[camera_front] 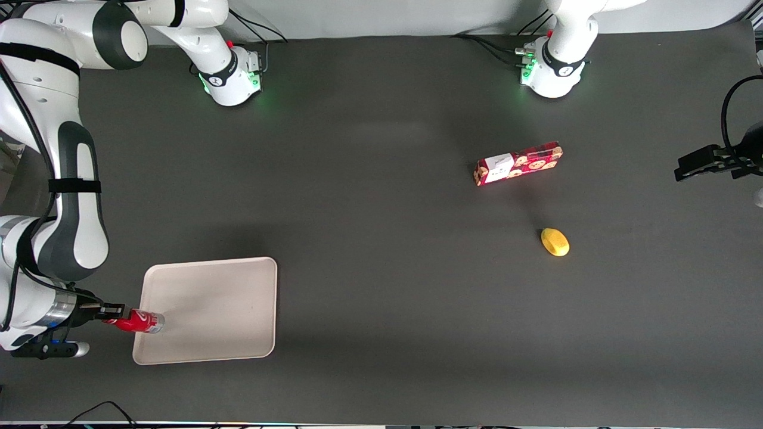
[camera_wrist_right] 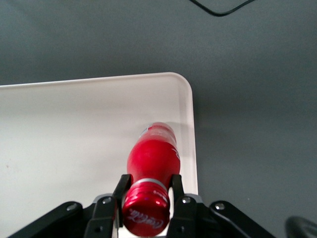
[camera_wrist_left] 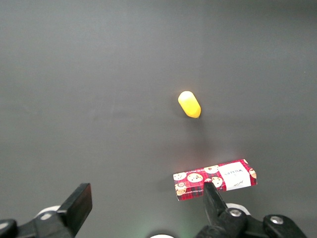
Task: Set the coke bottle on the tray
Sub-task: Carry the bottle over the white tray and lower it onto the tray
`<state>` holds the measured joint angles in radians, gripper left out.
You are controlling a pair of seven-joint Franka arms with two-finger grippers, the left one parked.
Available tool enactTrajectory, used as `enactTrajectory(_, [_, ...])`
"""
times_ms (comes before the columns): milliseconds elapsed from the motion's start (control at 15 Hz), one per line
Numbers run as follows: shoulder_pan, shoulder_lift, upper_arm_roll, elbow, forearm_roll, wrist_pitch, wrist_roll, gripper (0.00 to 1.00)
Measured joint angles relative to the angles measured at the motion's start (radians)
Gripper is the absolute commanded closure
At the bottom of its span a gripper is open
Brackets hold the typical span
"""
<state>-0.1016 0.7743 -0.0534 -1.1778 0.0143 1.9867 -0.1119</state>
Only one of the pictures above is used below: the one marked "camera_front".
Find black velcro strap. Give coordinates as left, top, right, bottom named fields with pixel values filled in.
left=48, top=178, right=102, bottom=195

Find black cables at left arm base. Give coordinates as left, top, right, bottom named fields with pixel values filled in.
left=452, top=8, right=559, bottom=67

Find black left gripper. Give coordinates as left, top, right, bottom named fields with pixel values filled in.
left=674, top=122, right=763, bottom=182

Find black looped cable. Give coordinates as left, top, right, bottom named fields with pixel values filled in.
left=720, top=75, right=763, bottom=160

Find beige plastic tray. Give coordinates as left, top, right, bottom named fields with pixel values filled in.
left=132, top=257, right=278, bottom=366

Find yellow lemon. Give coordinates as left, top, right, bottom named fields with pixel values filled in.
left=541, top=228, right=570, bottom=257

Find black cables at arm base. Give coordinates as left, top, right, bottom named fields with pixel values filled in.
left=452, top=8, right=559, bottom=67
left=228, top=8, right=288, bottom=73

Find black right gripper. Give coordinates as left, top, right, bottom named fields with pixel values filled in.
left=72, top=290, right=129, bottom=328

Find black cable along right arm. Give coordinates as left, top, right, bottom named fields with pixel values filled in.
left=0, top=60, right=102, bottom=334

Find black cables at right arm base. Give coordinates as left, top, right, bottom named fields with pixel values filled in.
left=228, top=8, right=288, bottom=73

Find thin black cable at table edge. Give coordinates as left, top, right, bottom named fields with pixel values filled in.
left=58, top=400, right=139, bottom=429

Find red soda can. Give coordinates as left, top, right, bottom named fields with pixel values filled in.
left=103, top=309, right=165, bottom=334

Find red tartan cookie box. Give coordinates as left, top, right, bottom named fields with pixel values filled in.
left=473, top=141, right=565, bottom=188

